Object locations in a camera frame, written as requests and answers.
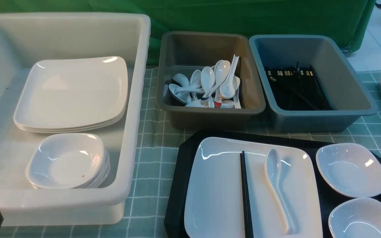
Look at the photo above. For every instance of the large white square plate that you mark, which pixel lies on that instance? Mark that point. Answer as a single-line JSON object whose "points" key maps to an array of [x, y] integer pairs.
{"points": [[213, 206]]}

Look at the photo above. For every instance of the white ceramic soup spoon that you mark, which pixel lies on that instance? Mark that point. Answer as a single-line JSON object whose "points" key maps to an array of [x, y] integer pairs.
{"points": [[272, 168]]}

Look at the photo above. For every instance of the black chopsticks pair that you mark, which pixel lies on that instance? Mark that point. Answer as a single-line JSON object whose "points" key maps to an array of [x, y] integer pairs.
{"points": [[245, 199]]}

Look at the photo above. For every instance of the white square bowl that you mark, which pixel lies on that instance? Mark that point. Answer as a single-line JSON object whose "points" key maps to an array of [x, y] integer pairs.
{"points": [[356, 218], [350, 169]]}

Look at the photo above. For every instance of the pile of white spoons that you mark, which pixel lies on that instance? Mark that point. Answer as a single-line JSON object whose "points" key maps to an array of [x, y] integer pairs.
{"points": [[215, 87]]}

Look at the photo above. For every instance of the brown plastic bin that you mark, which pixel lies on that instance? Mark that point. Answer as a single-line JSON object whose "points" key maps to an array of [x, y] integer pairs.
{"points": [[184, 52]]}

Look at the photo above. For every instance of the green checkered tablecloth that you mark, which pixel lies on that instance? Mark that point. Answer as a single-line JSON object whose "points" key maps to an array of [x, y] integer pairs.
{"points": [[156, 154]]}

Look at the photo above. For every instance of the pile of black chopsticks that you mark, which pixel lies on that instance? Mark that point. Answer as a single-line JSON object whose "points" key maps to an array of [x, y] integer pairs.
{"points": [[299, 87]]}

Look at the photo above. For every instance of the black serving tray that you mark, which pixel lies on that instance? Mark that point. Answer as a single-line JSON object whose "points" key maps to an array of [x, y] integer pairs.
{"points": [[174, 215]]}

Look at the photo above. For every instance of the blue-grey plastic bin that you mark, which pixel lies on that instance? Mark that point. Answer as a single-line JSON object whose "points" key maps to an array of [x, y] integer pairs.
{"points": [[347, 95]]}

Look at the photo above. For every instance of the stack of white square plates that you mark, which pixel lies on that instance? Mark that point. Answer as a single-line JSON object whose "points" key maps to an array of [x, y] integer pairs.
{"points": [[73, 93]]}

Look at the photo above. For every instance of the stack of white bowls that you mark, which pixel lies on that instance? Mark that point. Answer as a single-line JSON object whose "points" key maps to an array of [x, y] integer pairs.
{"points": [[69, 161]]}

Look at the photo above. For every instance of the large white plastic tub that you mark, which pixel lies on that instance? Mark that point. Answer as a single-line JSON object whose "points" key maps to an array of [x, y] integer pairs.
{"points": [[27, 38]]}

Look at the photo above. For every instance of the green backdrop cloth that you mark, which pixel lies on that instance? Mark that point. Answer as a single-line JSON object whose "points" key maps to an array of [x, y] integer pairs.
{"points": [[344, 21]]}

